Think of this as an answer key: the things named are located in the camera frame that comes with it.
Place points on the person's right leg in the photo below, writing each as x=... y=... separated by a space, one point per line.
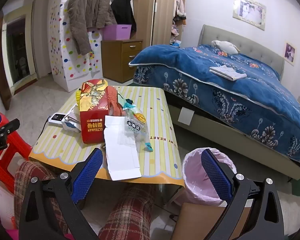
x=130 y=212

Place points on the white pillow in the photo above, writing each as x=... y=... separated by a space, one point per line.
x=225 y=46

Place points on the dark wooden door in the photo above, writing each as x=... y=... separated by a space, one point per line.
x=0 y=67

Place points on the clear plastic snack bag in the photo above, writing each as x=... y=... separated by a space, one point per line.
x=136 y=127

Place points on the table with striped yellow cloth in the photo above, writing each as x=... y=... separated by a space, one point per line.
x=160 y=110

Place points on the orange knitted glove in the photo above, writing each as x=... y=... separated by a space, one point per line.
x=113 y=100

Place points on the yellow foam net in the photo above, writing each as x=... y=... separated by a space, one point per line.
x=78 y=98

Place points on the grey upholstered bed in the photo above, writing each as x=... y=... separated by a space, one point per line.
x=215 y=140

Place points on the bin with pink bag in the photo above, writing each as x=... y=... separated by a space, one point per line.
x=197 y=180

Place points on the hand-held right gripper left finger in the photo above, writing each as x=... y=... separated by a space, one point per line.
x=87 y=175

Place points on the black jacket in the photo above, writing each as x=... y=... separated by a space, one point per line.
x=122 y=7

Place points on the wooden drawer cabinet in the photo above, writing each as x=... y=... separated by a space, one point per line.
x=115 y=60

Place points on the small teal wrapper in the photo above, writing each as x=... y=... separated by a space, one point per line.
x=148 y=147

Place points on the purple plastic basket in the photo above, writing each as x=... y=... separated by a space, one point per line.
x=116 y=32

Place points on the brown cardboard box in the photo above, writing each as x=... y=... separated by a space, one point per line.
x=190 y=220

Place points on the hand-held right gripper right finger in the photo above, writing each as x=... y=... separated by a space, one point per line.
x=216 y=175

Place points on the pink hanging clothes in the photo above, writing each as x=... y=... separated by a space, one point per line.
x=180 y=3

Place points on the small white box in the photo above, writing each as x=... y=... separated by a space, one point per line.
x=70 y=126

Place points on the red printed cardboard box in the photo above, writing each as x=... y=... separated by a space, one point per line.
x=92 y=127

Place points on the white device with dark screen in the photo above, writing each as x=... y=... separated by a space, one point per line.
x=56 y=117

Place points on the small wall photo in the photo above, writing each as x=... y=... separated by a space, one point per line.
x=289 y=53

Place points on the wooden wardrobe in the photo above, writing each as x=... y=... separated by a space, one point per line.
x=165 y=5

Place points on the person's left leg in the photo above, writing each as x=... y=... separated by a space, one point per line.
x=32 y=170

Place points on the white paper tag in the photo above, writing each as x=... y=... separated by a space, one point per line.
x=185 y=115

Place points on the white polka-dot cabinet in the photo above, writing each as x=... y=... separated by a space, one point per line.
x=62 y=55

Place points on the large wall poster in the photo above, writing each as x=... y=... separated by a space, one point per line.
x=250 y=11

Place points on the folded white towel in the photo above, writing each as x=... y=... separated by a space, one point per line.
x=227 y=72

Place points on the white paper carton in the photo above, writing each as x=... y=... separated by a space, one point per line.
x=120 y=160

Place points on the bed with blue blanket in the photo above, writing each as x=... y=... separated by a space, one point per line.
x=202 y=70

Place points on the brown quilted jacket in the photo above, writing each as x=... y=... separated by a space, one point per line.
x=87 y=10

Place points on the person's leg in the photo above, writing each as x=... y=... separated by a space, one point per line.
x=130 y=212
x=32 y=170

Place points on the red plastic stool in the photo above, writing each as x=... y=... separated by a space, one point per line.
x=12 y=150

